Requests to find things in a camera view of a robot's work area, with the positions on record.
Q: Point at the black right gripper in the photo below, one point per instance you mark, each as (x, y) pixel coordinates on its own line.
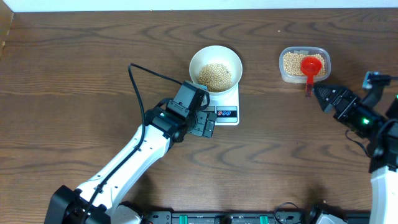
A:
(346, 96)

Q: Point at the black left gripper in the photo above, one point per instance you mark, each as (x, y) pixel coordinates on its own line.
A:
(199, 129)

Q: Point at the red plastic measuring scoop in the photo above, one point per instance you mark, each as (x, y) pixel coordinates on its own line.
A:
(310, 67)

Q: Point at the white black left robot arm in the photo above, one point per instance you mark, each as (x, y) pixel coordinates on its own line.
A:
(97, 199)

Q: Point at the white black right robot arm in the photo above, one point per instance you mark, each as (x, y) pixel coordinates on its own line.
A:
(381, 131)

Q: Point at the white digital kitchen scale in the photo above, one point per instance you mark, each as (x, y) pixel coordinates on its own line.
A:
(226, 106)

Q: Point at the soybeans in bowl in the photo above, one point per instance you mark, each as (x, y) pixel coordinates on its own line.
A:
(216, 77)

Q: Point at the white round bowl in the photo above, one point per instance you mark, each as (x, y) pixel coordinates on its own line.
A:
(216, 54)

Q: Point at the soybeans in container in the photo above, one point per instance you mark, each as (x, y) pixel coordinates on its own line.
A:
(292, 63)

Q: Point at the clear plastic container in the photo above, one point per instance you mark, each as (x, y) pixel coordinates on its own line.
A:
(307, 51)

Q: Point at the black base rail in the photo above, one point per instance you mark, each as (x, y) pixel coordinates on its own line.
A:
(165, 217)

